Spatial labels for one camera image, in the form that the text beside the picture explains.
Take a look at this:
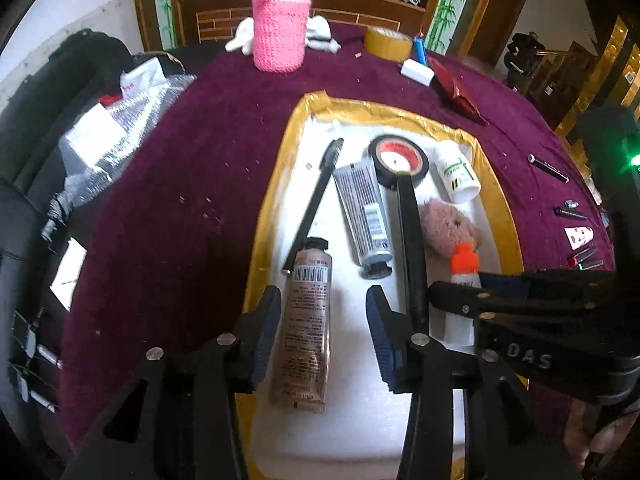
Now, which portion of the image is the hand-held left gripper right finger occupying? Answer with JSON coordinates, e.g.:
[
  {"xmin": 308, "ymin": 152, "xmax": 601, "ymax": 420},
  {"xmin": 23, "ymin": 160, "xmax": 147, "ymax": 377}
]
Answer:
[{"xmin": 365, "ymin": 285, "xmax": 566, "ymax": 480}]

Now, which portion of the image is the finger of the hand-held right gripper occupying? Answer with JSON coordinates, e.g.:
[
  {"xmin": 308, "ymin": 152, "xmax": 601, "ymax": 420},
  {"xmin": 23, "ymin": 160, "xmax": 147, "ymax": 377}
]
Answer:
[
  {"xmin": 429, "ymin": 281, "xmax": 601, "ymax": 331},
  {"xmin": 477, "ymin": 270, "xmax": 618, "ymax": 303}
]

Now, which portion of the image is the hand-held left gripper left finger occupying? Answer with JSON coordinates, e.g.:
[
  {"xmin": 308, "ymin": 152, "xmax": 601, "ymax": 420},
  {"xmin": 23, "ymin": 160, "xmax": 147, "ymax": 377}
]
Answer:
[{"xmin": 60, "ymin": 285, "xmax": 282, "ymax": 480}]

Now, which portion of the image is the white bottle with orange cap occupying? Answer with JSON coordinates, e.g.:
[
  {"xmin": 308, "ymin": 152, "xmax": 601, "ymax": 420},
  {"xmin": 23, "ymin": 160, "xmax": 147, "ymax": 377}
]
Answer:
[{"xmin": 442, "ymin": 242, "xmax": 482, "ymax": 348}]

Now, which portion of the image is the beige cream tube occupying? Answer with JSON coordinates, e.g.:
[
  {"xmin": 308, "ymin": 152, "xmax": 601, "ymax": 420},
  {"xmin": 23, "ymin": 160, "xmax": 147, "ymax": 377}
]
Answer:
[{"xmin": 269, "ymin": 236, "xmax": 335, "ymax": 413}]

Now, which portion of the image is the pink plush bear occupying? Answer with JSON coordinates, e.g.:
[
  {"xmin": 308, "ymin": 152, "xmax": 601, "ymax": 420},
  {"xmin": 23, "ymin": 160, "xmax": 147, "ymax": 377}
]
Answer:
[{"xmin": 417, "ymin": 198, "xmax": 485, "ymax": 258}]

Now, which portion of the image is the long black marker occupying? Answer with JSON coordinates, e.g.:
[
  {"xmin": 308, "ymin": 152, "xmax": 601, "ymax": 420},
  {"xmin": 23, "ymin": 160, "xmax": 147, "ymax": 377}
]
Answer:
[{"xmin": 395, "ymin": 172, "xmax": 431, "ymax": 336}]

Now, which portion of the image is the white tray with yellow tape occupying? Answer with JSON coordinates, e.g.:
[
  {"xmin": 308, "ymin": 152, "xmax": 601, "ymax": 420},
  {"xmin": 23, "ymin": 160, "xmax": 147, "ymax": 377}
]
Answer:
[{"xmin": 235, "ymin": 91, "xmax": 525, "ymax": 480}]

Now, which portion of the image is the white pill bottle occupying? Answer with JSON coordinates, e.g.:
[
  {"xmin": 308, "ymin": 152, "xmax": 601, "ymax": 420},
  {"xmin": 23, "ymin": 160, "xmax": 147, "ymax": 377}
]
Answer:
[{"xmin": 436, "ymin": 140, "xmax": 482, "ymax": 204}]

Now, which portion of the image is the silver cream tube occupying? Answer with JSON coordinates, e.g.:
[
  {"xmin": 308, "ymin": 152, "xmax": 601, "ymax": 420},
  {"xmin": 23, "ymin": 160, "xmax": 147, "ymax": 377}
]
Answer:
[{"xmin": 332, "ymin": 160, "xmax": 396, "ymax": 281}]

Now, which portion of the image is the black mascara wand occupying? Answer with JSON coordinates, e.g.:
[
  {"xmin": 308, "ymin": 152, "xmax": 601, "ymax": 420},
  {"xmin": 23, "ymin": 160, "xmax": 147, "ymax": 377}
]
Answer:
[{"xmin": 281, "ymin": 137, "xmax": 346, "ymax": 276}]

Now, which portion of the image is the black tape roll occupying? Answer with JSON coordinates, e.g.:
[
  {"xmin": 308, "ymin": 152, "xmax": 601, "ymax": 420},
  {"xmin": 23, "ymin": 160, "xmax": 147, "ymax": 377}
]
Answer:
[{"xmin": 368, "ymin": 135, "xmax": 430, "ymax": 187}]

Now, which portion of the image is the person's right hand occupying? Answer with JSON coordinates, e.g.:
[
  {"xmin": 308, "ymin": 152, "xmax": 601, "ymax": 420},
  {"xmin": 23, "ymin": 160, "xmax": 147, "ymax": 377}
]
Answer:
[{"xmin": 565, "ymin": 400, "xmax": 631, "ymax": 471}]

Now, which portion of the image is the small white red-dotted sachet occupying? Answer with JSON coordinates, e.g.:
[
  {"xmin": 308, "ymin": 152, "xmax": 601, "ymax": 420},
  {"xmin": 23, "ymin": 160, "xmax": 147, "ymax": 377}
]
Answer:
[{"xmin": 564, "ymin": 226, "xmax": 597, "ymax": 250}]

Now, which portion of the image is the thin black pen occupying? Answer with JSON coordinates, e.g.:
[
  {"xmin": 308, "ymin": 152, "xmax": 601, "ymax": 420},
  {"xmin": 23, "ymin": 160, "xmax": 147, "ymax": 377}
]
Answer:
[{"xmin": 526, "ymin": 154, "xmax": 570, "ymax": 184}]

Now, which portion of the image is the red foil pouch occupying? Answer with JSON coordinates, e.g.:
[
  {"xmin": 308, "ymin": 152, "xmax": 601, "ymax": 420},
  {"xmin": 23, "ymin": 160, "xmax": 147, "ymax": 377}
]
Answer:
[{"xmin": 427, "ymin": 57, "xmax": 490, "ymax": 126}]

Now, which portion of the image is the white paper card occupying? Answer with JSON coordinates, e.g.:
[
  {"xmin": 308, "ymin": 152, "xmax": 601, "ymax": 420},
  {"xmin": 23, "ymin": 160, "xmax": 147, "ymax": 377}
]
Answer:
[{"xmin": 50, "ymin": 237, "xmax": 88, "ymax": 311}]

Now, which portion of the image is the wooden stair railing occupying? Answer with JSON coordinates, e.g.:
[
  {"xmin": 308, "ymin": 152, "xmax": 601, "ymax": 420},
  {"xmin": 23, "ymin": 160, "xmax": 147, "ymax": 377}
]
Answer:
[{"xmin": 530, "ymin": 40, "xmax": 601, "ymax": 126}]

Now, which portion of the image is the white eraser block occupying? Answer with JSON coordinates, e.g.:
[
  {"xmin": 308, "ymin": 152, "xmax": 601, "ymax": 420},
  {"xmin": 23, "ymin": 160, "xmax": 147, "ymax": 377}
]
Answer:
[{"xmin": 400, "ymin": 58, "xmax": 435, "ymax": 87}]

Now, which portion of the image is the bubble wrap bag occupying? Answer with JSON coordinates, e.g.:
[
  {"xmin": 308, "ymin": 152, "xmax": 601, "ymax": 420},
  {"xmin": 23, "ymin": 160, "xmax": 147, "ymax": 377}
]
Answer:
[{"xmin": 57, "ymin": 72, "xmax": 198, "ymax": 211}]

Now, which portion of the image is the wooden door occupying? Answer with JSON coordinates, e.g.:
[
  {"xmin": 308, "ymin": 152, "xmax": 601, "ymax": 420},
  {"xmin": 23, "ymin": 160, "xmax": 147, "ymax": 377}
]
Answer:
[{"xmin": 467, "ymin": 0, "xmax": 528, "ymax": 68}]

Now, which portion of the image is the brown packing tape roll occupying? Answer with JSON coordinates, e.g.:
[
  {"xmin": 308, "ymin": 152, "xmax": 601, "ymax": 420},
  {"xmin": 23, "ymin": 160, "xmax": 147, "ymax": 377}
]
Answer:
[{"xmin": 363, "ymin": 27, "xmax": 413, "ymax": 61}]

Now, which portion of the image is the black bag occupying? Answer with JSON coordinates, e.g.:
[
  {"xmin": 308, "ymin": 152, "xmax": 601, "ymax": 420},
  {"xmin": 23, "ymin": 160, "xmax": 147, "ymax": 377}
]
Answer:
[{"xmin": 0, "ymin": 30, "xmax": 186, "ymax": 461}]

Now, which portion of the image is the pink knitted bottle sleeve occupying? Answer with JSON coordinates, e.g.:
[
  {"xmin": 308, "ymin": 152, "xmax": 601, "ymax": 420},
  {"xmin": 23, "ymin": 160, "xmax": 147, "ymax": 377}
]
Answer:
[{"xmin": 245, "ymin": 0, "xmax": 313, "ymax": 73}]

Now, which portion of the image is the wooden counter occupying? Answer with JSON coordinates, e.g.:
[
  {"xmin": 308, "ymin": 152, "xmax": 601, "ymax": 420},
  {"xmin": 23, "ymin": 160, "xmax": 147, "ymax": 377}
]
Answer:
[{"xmin": 170, "ymin": 0, "xmax": 428, "ymax": 53}]

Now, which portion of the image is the bamboo wall poster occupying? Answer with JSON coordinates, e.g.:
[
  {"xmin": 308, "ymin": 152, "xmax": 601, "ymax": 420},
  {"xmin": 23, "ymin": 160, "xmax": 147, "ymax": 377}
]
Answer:
[
  {"xmin": 422, "ymin": 0, "xmax": 481, "ymax": 53},
  {"xmin": 152, "ymin": 0, "xmax": 178, "ymax": 48}
]

